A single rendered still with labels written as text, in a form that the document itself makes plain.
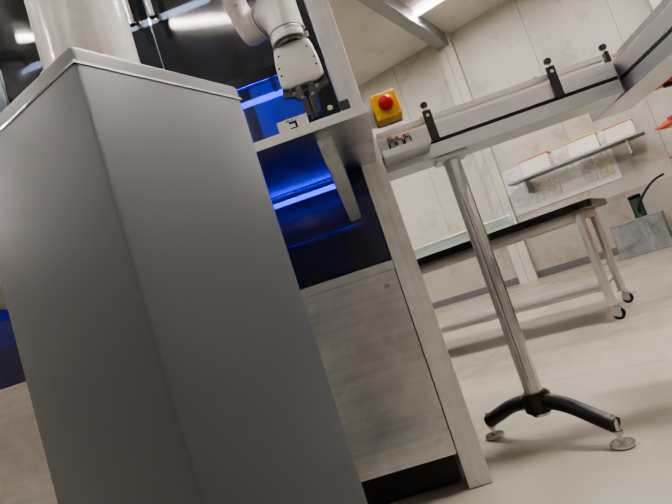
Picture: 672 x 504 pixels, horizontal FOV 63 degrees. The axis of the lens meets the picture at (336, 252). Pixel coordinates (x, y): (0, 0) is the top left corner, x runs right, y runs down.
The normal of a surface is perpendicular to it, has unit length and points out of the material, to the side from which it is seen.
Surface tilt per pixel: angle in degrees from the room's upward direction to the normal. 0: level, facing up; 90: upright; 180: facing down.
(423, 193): 90
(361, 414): 90
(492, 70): 90
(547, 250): 90
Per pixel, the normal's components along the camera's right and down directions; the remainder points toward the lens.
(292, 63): -0.12, -0.03
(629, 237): -0.53, 0.08
